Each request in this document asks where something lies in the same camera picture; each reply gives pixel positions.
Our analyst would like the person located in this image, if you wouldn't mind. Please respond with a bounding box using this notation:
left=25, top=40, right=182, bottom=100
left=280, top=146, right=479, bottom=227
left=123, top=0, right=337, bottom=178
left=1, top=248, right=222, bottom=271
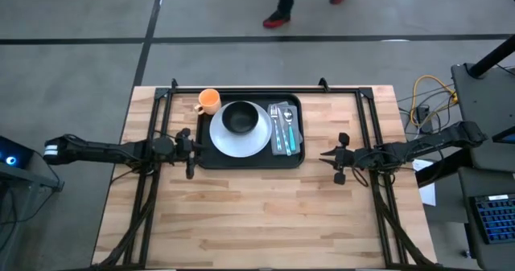
left=262, top=0, right=359, bottom=30

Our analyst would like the metal fork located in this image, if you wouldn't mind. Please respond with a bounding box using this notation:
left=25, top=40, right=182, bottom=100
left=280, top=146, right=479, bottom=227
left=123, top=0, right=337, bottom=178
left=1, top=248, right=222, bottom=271
left=270, top=104, right=283, bottom=153

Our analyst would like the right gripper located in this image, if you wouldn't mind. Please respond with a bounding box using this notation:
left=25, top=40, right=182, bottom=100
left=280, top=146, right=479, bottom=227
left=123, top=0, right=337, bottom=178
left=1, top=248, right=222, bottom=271
left=320, top=132, right=356, bottom=186

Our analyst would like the black bowl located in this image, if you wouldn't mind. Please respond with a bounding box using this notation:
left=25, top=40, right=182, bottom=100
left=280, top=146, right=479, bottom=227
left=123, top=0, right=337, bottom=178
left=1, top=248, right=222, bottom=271
left=221, top=101, right=260, bottom=135

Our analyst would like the white plate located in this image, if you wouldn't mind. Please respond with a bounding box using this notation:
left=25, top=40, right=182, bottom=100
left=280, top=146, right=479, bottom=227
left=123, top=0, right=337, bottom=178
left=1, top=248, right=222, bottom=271
left=208, top=101, right=274, bottom=158

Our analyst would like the grey metal stand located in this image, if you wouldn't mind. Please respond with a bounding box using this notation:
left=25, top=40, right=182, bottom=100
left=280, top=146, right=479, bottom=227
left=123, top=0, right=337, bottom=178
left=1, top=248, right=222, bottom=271
left=0, top=161, right=65, bottom=271

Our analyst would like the black pole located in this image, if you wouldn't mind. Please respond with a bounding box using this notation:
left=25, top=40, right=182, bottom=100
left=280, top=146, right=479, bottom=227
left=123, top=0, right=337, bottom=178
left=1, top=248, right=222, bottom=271
left=468, top=35, right=515, bottom=79

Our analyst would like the orange mug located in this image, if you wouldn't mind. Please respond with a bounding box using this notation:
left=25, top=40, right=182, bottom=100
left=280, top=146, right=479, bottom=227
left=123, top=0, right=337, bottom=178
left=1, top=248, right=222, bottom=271
left=194, top=88, right=222, bottom=116

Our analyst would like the keyboard with blue backlight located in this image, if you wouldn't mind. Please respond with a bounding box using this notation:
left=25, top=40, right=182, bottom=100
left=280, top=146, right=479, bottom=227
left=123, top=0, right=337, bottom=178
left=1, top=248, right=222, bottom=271
left=468, top=193, right=515, bottom=246

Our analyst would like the black keyboard desk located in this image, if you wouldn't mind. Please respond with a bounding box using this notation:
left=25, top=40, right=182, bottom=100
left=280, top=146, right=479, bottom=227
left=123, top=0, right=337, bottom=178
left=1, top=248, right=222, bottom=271
left=458, top=166, right=515, bottom=271

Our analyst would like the grey cloth napkin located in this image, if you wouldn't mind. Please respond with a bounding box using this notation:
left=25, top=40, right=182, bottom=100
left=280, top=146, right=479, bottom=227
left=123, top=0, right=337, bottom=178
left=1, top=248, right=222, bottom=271
left=266, top=101, right=303, bottom=157

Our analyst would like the black side desk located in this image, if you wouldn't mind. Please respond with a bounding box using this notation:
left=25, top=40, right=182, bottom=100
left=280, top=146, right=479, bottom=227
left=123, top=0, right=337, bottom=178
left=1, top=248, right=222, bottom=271
left=450, top=63, right=515, bottom=171

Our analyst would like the computer with blue light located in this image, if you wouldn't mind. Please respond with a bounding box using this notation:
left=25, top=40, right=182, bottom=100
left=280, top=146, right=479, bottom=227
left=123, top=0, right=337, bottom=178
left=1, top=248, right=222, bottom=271
left=0, top=135, right=35, bottom=170

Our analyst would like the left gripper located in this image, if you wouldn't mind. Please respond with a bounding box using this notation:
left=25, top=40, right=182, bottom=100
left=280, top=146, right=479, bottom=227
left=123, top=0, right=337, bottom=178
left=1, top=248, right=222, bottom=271
left=174, top=127, right=205, bottom=180

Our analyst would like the black table frame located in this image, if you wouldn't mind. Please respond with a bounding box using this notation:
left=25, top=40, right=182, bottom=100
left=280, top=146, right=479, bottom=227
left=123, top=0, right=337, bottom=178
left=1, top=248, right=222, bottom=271
left=91, top=76, right=439, bottom=270

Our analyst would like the black plastic tray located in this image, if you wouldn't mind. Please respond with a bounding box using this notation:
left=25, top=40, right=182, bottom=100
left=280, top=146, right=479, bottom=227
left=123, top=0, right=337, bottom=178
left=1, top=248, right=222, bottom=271
left=196, top=92, right=306, bottom=170

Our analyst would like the spoon with teal handle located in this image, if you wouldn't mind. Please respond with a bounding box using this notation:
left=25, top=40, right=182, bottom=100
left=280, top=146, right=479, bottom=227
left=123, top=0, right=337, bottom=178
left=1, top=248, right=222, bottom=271
left=282, top=108, right=298, bottom=153

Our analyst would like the dark screen with blue glow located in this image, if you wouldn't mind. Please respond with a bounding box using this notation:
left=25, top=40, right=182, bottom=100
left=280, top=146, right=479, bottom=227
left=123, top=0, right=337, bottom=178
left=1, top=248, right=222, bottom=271
left=491, top=125, right=515, bottom=146

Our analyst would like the yellow cable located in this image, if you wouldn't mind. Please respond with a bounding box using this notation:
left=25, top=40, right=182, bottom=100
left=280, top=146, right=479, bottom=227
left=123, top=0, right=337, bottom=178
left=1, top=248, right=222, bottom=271
left=409, top=74, right=459, bottom=129

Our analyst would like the black diagonal desk strut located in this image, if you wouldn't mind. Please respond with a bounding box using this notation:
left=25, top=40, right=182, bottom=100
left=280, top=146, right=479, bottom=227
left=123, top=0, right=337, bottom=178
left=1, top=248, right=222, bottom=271
left=414, top=146, right=474, bottom=187

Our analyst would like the white paper sheet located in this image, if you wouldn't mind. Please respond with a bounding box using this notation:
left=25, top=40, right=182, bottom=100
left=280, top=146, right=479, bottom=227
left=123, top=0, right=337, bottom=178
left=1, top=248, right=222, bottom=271
left=410, top=158, right=438, bottom=207

